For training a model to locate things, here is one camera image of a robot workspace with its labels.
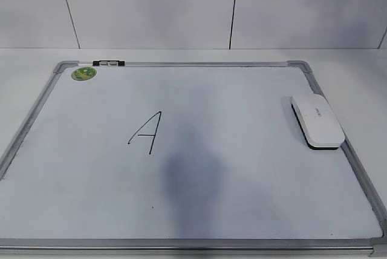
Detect white whiteboard eraser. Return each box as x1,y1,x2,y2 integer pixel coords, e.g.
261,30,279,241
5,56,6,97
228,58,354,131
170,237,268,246
291,93,345,150

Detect black and clear board clip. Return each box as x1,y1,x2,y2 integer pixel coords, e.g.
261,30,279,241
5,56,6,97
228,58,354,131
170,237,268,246
93,60,125,67

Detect round green magnet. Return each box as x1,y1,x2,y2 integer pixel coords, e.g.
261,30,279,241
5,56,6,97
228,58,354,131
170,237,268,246
71,67,97,81

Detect white board with grey frame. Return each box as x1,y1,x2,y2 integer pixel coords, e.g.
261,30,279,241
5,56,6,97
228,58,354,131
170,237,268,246
1,61,386,256

